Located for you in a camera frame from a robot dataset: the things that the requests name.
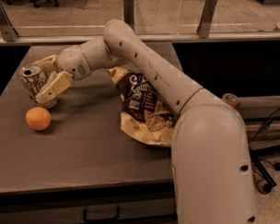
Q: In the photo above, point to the left metal railing bracket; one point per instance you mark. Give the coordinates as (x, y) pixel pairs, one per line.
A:
(7, 31)

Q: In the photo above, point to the orange fruit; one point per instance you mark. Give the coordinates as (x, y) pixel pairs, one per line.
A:
(38, 118)

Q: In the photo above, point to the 7up soda can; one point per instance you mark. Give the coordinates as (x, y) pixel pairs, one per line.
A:
(34, 78)

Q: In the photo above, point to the roll of tape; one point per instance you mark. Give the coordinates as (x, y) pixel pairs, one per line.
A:
(231, 99)

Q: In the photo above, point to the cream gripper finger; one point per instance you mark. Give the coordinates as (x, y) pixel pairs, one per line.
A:
(55, 85)
(49, 64)

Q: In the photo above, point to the right metal railing bracket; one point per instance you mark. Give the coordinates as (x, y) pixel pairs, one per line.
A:
(203, 29)

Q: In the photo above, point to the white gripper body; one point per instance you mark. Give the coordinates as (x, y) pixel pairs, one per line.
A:
(74, 61)

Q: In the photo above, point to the metal railing bracket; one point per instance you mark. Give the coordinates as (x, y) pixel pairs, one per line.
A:
(203, 29)
(7, 31)
(128, 13)

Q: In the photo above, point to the middle metal railing bracket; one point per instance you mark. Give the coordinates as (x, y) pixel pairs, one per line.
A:
(128, 13)

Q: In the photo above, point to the brown chip bag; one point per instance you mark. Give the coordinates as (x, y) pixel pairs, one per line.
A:
(144, 116)

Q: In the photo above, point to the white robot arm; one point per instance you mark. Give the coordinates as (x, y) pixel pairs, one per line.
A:
(210, 155)

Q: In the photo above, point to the black stand leg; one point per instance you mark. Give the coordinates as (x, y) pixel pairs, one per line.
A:
(265, 175)

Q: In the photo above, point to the black drawer handle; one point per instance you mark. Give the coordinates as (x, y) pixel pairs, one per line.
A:
(100, 214)

